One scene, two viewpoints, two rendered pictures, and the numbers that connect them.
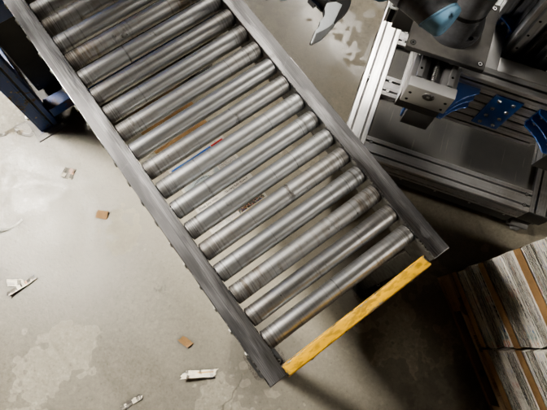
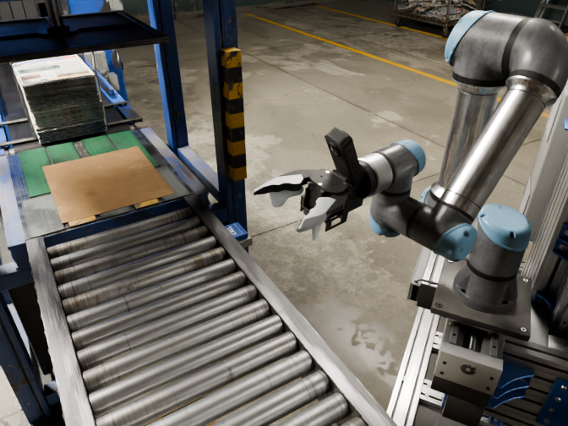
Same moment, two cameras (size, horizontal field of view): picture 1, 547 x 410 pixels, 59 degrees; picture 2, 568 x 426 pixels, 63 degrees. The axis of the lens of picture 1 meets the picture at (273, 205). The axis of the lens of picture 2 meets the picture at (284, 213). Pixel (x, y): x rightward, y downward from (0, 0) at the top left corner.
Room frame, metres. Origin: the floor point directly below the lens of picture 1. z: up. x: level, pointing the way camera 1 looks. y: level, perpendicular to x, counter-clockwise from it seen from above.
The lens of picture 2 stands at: (-0.06, -0.14, 1.63)
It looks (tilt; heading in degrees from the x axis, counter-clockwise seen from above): 33 degrees down; 13
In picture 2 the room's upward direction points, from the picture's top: straight up
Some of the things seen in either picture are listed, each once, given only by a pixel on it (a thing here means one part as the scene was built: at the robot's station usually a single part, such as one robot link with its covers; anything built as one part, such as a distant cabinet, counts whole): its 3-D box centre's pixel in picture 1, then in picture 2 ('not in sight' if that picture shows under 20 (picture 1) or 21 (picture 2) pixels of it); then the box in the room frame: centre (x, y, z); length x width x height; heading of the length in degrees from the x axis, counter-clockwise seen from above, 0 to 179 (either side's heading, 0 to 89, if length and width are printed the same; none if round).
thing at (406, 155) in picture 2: not in sight; (395, 165); (0.79, -0.17, 1.21); 0.11 x 0.08 x 0.09; 142
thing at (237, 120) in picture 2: not in sight; (234, 117); (1.36, 0.36, 1.05); 0.05 x 0.05 x 0.45; 44
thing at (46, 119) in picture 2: not in sight; (60, 96); (1.73, 1.31, 0.93); 0.38 x 0.30 x 0.26; 44
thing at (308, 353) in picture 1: (358, 314); not in sight; (0.10, -0.23, 0.81); 0.43 x 0.03 x 0.02; 134
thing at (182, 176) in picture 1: (232, 144); (217, 405); (0.49, 0.13, 0.77); 0.47 x 0.05 x 0.05; 134
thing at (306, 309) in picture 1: (339, 285); not in sight; (0.16, -0.18, 0.77); 0.47 x 0.05 x 0.05; 134
